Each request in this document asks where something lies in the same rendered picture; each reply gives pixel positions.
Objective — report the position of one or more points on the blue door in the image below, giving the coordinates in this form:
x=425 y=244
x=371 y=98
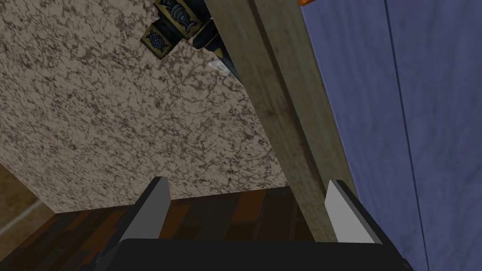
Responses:
x=376 y=113

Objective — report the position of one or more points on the black gold ornate wall fixture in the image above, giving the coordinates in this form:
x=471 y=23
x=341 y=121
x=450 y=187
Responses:
x=177 y=19

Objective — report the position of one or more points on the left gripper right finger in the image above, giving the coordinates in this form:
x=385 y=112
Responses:
x=348 y=220

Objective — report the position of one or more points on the small orange object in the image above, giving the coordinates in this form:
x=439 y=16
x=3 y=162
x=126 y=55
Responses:
x=305 y=2

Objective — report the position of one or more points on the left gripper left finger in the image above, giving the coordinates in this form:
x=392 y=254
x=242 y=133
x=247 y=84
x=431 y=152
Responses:
x=148 y=214

